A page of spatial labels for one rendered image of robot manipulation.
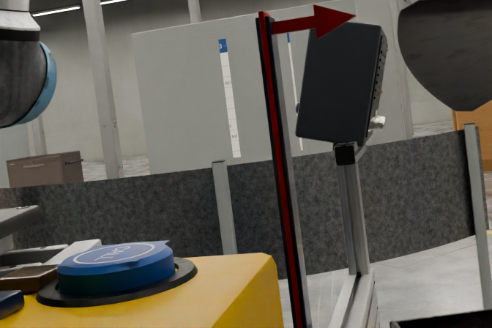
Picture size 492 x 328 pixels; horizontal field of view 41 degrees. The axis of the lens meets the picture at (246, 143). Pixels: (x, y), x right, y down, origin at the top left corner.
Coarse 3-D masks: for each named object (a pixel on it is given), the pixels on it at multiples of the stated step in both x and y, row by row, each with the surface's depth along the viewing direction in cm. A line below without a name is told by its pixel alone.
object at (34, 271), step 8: (56, 264) 24; (16, 272) 24; (24, 272) 24; (32, 272) 24; (40, 272) 23; (48, 272) 23; (56, 272) 24; (0, 280) 23; (8, 280) 23; (16, 280) 23; (24, 280) 23; (32, 280) 23; (40, 280) 23; (48, 280) 23; (0, 288) 23; (8, 288) 23; (16, 288) 23; (24, 288) 23; (32, 288) 23
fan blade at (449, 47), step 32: (448, 0) 38; (480, 0) 37; (416, 32) 42; (448, 32) 42; (480, 32) 43; (416, 64) 48; (448, 64) 49; (480, 64) 50; (448, 96) 55; (480, 96) 56
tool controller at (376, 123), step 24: (360, 24) 101; (312, 48) 103; (336, 48) 102; (360, 48) 101; (384, 48) 113; (312, 72) 103; (336, 72) 102; (360, 72) 101; (312, 96) 103; (336, 96) 102; (360, 96) 101; (312, 120) 103; (336, 120) 102; (360, 120) 102; (384, 120) 110; (360, 144) 102
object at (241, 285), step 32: (224, 256) 25; (256, 256) 24; (160, 288) 21; (192, 288) 21; (224, 288) 20; (256, 288) 22; (0, 320) 20; (32, 320) 20; (64, 320) 19; (96, 320) 19; (128, 320) 18; (160, 320) 18; (192, 320) 18; (224, 320) 18; (256, 320) 21
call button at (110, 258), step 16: (80, 256) 23; (96, 256) 23; (112, 256) 22; (128, 256) 22; (144, 256) 22; (160, 256) 22; (64, 272) 22; (80, 272) 21; (96, 272) 21; (112, 272) 21; (128, 272) 21; (144, 272) 21; (160, 272) 22; (64, 288) 22; (80, 288) 21; (96, 288) 21; (112, 288) 21; (128, 288) 21
